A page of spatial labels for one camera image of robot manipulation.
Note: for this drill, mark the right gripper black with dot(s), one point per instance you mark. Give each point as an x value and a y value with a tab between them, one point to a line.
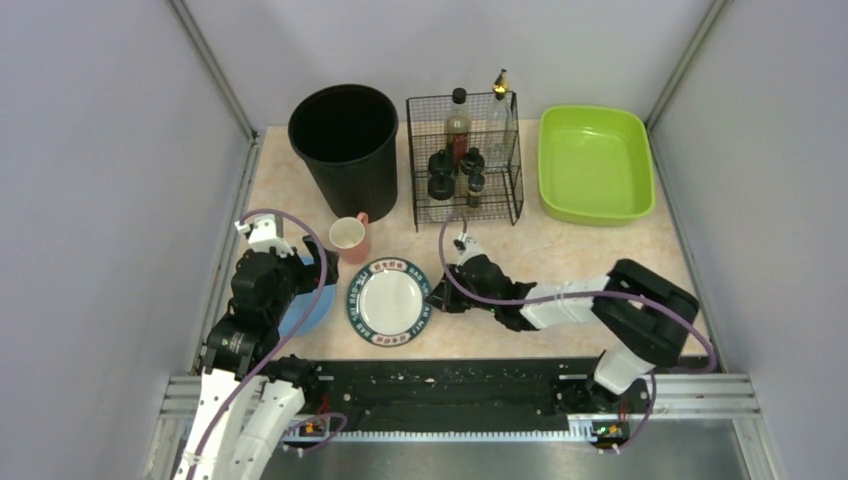
453	291

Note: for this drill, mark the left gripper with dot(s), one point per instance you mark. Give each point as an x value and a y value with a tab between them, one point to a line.
317	263

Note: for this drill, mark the pink ceramic mug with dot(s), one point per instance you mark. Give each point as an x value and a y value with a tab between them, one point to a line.
349	237

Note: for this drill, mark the blue plastic plate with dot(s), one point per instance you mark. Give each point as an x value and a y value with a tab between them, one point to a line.
299	299

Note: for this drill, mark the white plate with blue rim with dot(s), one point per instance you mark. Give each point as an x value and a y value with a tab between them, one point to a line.
386	304

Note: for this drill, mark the small dark spice jar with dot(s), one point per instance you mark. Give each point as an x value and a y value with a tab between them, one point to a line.
475	186

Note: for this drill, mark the spice jar black lid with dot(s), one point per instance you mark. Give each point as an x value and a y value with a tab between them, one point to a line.
440	164
440	193
472	162

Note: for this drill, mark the dark sauce bottle black cap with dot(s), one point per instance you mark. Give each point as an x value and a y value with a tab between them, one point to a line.
457	127

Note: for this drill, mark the clear glass bottle gold cap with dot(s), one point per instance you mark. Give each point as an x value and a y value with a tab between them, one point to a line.
499	128

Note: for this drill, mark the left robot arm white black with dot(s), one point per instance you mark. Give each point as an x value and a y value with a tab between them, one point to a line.
248	398

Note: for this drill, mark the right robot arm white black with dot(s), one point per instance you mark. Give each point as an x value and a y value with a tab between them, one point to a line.
649	315

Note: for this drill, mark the black plastic waste bin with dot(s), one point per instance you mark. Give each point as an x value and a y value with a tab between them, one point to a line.
346	136

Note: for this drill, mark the green plastic basin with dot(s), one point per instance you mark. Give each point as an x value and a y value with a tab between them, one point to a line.
595	166

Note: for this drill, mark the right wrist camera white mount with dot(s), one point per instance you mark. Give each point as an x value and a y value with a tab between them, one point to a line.
467	248

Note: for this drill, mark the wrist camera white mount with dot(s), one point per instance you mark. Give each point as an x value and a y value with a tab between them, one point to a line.
265	235
467	248

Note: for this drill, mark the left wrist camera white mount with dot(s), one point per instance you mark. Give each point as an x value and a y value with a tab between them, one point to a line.
265	235

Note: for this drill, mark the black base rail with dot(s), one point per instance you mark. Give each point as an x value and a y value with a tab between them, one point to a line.
466	396

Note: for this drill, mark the black wire mesh rack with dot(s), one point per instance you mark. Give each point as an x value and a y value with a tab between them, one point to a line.
502	197

